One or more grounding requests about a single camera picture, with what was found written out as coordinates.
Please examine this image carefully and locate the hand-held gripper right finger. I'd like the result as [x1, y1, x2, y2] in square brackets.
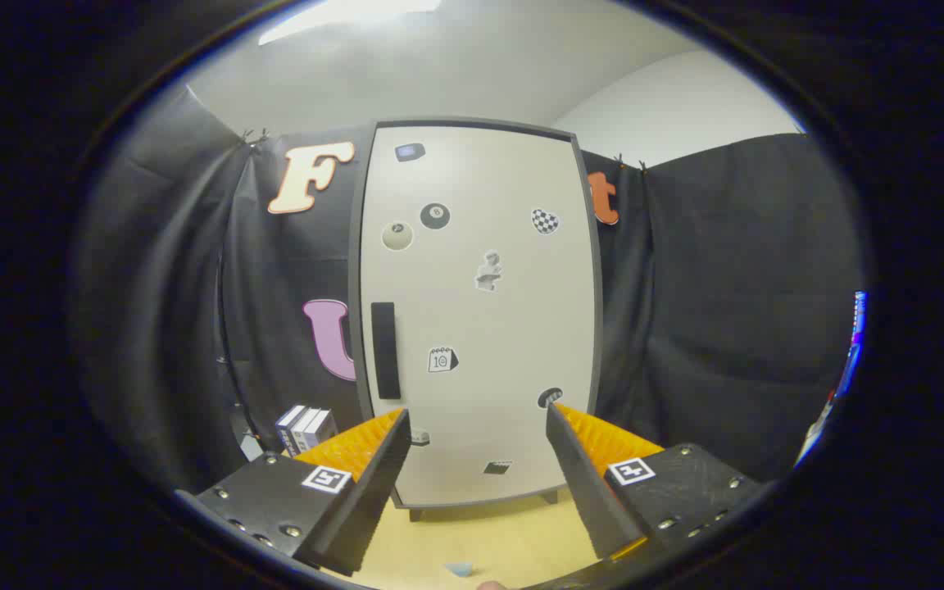
[547, 402, 761, 561]

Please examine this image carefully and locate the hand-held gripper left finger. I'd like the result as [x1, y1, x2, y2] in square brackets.
[175, 408, 412, 577]

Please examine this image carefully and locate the black door handle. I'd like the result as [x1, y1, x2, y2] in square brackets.
[370, 302, 402, 401]

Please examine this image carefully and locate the grey cabinet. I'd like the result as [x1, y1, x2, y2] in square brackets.
[347, 117, 605, 523]

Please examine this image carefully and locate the black backdrop cloth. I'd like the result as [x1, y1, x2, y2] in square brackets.
[70, 82, 866, 492]

